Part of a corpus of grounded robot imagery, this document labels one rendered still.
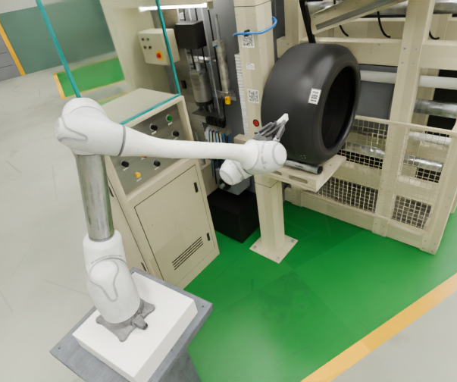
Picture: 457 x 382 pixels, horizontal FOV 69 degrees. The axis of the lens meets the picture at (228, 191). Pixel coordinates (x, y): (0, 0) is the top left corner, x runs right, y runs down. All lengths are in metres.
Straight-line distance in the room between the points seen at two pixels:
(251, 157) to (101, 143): 0.47
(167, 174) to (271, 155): 0.95
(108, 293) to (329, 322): 1.38
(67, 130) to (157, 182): 0.93
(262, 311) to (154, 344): 1.02
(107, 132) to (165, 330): 0.78
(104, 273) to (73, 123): 0.55
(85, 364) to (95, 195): 0.68
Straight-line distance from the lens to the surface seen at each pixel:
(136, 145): 1.09
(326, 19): 2.01
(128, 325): 1.44
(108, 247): 1.43
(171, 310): 1.45
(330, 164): 1.99
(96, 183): 1.29
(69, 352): 1.65
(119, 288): 1.31
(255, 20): 1.75
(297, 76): 1.55
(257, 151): 1.12
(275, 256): 2.52
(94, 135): 1.05
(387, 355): 2.18
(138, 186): 1.89
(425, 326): 2.33
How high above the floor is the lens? 1.89
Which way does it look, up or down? 36 degrees down
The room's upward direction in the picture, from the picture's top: 10 degrees counter-clockwise
